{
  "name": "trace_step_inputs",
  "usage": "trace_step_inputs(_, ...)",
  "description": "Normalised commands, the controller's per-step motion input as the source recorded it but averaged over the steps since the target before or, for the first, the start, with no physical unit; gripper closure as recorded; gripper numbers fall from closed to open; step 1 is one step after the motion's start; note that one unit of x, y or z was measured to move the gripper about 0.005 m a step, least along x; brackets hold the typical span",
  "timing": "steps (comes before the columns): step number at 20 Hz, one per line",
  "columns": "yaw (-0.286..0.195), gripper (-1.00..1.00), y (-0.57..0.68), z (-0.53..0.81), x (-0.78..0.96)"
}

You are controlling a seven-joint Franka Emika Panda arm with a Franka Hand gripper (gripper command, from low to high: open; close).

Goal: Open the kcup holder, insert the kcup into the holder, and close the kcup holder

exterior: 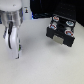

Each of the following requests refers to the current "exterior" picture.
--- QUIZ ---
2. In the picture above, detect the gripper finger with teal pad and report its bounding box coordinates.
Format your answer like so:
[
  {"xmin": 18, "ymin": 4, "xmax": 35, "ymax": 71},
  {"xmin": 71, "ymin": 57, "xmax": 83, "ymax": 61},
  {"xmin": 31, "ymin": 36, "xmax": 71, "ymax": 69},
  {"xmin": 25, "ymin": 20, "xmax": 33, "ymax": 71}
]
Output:
[{"xmin": 8, "ymin": 23, "xmax": 20, "ymax": 59}]

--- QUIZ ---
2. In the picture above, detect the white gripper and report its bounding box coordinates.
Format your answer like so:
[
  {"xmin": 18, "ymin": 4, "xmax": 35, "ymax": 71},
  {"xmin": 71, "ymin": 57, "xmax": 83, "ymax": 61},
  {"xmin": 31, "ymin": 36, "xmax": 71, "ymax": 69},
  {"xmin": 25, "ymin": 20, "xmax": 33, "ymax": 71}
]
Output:
[{"xmin": 0, "ymin": 4, "xmax": 24, "ymax": 44}]

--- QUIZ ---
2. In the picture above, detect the black kcup holder drawer box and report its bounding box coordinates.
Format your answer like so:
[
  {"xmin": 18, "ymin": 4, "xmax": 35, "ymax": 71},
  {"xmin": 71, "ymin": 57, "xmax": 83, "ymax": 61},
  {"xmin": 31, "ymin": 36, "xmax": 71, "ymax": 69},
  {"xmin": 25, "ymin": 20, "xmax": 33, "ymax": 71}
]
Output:
[{"xmin": 46, "ymin": 3, "xmax": 76, "ymax": 47}]

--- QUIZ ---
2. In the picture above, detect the red white kcup in drawer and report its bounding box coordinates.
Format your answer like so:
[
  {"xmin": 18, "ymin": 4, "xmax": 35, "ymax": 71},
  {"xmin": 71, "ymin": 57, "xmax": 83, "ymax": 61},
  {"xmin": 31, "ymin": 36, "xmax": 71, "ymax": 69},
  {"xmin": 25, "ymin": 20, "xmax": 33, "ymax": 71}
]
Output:
[{"xmin": 49, "ymin": 24, "xmax": 57, "ymax": 30}]

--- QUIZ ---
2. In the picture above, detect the orange lid kcup in drawer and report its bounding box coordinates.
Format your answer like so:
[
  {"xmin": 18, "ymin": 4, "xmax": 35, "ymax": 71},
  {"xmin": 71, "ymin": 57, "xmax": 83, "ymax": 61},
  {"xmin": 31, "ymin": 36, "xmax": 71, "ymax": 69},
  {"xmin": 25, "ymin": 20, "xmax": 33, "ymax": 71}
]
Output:
[{"xmin": 52, "ymin": 16, "xmax": 59, "ymax": 21}]

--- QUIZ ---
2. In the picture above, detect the red lid kcup in drawer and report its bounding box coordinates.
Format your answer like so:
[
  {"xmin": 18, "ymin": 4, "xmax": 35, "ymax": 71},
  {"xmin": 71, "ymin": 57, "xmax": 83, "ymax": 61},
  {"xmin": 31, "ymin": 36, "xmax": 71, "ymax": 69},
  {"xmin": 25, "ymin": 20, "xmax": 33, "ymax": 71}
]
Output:
[{"xmin": 65, "ymin": 30, "xmax": 73, "ymax": 36}]

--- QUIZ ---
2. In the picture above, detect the blue lid kcup in drawer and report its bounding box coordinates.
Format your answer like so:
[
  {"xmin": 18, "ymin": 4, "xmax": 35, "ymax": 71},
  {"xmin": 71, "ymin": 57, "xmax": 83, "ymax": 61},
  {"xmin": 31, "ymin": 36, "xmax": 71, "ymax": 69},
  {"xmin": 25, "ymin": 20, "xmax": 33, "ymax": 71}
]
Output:
[{"xmin": 66, "ymin": 21, "xmax": 74, "ymax": 26}]

